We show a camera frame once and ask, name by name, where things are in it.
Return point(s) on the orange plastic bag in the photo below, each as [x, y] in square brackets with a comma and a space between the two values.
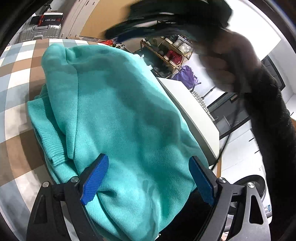
[108, 42]

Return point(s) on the wooden shoe rack with shoes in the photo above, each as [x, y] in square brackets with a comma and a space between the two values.
[172, 56]

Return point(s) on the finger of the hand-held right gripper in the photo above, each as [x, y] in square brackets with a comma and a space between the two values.
[138, 24]
[136, 33]

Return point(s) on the teal hooded jacket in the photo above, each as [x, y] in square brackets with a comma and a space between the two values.
[127, 115]

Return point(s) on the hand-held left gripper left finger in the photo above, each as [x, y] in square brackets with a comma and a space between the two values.
[94, 179]

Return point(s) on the person's right forearm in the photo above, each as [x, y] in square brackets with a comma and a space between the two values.
[272, 139]

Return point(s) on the silver suitcase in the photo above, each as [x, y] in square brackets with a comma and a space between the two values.
[39, 32]

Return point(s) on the black shoe box red stripe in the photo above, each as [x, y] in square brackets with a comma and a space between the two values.
[49, 19]

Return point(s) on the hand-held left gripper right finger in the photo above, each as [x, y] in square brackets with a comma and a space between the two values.
[203, 182]

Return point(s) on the person's right hand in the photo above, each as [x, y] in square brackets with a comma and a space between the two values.
[219, 67]

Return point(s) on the white plastic bag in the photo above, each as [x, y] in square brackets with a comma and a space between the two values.
[141, 57]

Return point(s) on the purple bag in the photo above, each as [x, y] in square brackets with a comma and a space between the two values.
[186, 75]

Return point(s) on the tan wooden door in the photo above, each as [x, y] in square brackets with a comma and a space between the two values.
[99, 20]

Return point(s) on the white cabinet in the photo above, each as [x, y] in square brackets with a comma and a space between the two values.
[76, 18]

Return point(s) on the checkered blanket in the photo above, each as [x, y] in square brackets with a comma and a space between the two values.
[20, 81]

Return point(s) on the white wicker basket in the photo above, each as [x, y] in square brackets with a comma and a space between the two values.
[203, 103]

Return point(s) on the white round appliance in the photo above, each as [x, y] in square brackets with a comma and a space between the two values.
[254, 183]

